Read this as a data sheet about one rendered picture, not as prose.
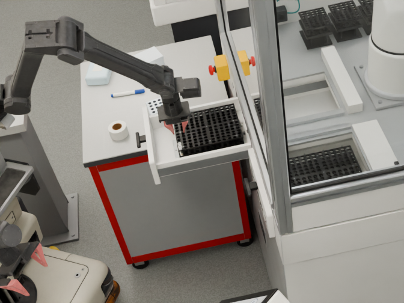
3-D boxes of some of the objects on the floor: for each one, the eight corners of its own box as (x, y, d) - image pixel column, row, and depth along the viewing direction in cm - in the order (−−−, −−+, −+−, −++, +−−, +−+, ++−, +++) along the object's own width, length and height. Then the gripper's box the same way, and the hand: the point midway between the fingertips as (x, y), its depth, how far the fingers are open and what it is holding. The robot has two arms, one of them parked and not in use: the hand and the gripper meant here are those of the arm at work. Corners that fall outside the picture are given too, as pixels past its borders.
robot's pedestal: (17, 253, 318) (-48, 140, 264) (20, 206, 339) (-40, 94, 286) (79, 240, 318) (25, 125, 264) (78, 194, 339) (28, 79, 286)
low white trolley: (129, 279, 298) (82, 163, 244) (121, 179, 342) (80, 62, 288) (256, 251, 298) (237, 129, 244) (231, 156, 342) (210, 34, 288)
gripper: (155, 107, 205) (164, 142, 216) (187, 101, 204) (195, 136, 216) (153, 93, 209) (162, 128, 221) (185, 87, 209) (193, 122, 220)
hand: (178, 130), depth 217 cm, fingers open, 3 cm apart
